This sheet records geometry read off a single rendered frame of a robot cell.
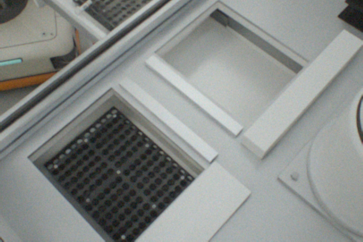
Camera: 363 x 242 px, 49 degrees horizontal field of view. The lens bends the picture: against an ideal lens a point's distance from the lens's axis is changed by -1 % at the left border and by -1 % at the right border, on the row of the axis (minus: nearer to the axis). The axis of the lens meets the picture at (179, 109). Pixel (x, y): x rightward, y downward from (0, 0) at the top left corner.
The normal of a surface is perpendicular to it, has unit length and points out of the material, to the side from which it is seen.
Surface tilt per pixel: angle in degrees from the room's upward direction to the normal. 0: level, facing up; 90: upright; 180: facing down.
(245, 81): 0
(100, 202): 0
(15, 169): 0
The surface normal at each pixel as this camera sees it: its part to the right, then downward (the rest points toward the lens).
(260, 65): 0.00, -0.48
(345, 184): -0.86, 0.45
